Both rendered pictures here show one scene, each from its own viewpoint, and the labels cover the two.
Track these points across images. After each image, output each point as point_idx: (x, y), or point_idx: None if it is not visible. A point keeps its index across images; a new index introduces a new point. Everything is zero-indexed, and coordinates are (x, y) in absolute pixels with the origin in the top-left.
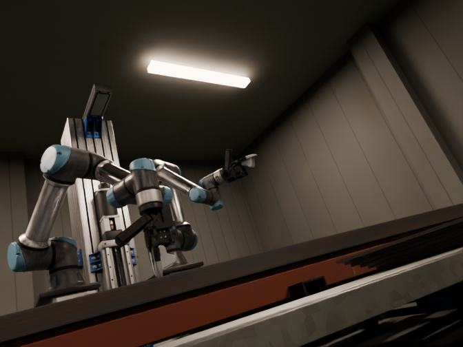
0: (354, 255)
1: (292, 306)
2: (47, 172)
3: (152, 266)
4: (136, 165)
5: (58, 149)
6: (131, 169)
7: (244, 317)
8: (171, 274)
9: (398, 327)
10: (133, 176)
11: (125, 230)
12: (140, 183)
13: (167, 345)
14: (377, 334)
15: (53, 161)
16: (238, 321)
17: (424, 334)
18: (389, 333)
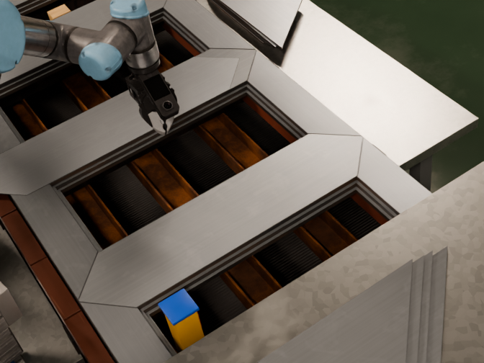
0: (284, 40)
1: (396, 65)
2: (14, 68)
3: (156, 125)
4: (146, 9)
5: (16, 9)
6: (143, 16)
7: (315, 94)
8: (307, 92)
9: (42, 96)
10: (145, 26)
11: (173, 96)
12: (153, 32)
13: (392, 98)
14: (41, 111)
15: (21, 39)
16: (365, 85)
17: (119, 86)
18: (60, 104)
